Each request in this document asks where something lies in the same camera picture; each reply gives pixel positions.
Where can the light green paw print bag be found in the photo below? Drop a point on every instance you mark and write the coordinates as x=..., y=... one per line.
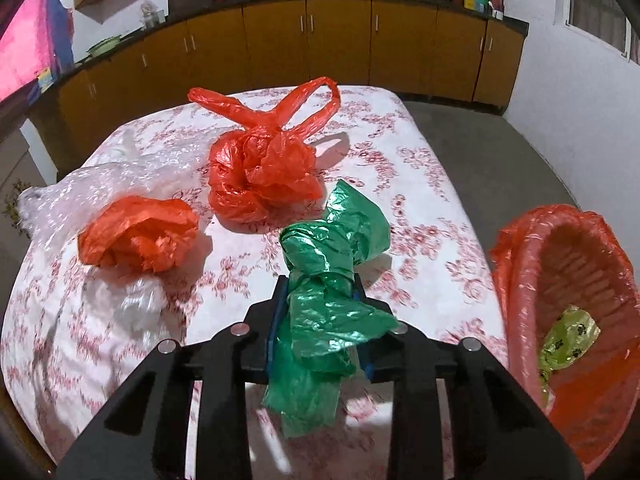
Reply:
x=567, y=337

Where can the glass jar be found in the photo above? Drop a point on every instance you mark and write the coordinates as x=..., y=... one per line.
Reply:
x=150, y=13

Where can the red plastic liner bag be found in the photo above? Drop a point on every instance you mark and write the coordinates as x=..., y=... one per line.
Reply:
x=600, y=410

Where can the wooden lower kitchen cabinets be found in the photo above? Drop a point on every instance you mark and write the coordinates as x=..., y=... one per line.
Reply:
x=340, y=40

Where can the dark green plastic bag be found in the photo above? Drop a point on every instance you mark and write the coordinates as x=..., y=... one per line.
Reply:
x=325, y=260

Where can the white plastic bag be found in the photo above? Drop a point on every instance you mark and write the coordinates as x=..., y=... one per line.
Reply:
x=130, y=301

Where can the pink hanging cloth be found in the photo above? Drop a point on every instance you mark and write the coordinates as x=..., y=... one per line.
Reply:
x=30, y=45

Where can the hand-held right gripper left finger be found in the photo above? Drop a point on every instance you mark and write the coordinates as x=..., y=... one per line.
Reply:
x=257, y=332

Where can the table with floral tablecloth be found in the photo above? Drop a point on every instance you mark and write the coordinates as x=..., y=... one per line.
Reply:
x=425, y=210

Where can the barred window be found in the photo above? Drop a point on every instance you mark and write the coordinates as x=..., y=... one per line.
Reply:
x=605, y=5

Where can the clear bubble wrap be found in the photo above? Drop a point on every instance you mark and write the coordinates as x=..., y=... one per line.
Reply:
x=90, y=180

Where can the green basin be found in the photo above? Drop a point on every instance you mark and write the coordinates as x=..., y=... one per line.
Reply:
x=105, y=47

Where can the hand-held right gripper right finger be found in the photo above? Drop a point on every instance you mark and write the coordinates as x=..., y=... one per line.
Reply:
x=415, y=355

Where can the white cup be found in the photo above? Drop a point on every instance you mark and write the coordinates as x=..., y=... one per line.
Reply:
x=496, y=13

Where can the red plastic lattice basket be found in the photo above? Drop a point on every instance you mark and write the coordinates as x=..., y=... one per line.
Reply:
x=585, y=270

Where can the small red plastic bag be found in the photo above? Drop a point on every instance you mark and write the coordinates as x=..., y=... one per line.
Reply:
x=140, y=235

